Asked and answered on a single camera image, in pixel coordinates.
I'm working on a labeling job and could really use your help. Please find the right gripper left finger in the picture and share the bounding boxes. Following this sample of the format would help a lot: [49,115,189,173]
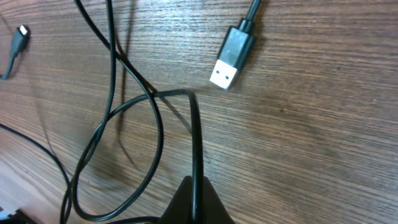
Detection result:
[157,176,192,224]

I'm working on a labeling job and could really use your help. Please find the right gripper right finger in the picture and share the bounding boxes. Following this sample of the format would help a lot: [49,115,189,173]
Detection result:
[203,177,235,224]

